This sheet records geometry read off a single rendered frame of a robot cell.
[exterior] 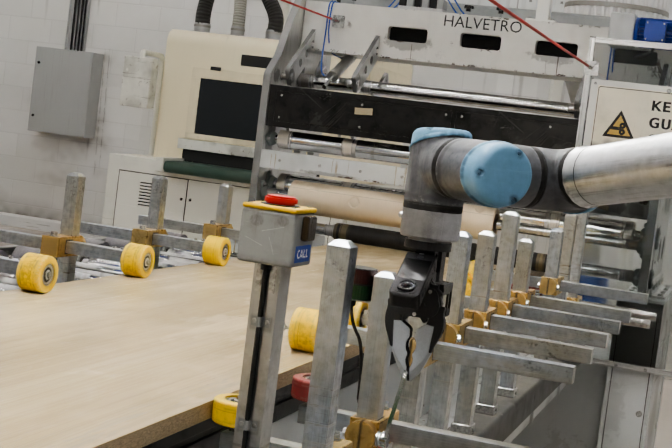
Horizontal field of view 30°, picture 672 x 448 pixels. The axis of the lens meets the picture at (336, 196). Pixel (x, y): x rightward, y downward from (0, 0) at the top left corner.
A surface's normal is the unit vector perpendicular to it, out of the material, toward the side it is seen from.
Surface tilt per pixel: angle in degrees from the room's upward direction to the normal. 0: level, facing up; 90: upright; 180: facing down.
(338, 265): 90
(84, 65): 90
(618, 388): 90
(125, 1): 90
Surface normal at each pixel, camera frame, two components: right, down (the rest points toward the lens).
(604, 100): -0.32, 0.01
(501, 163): 0.39, 0.10
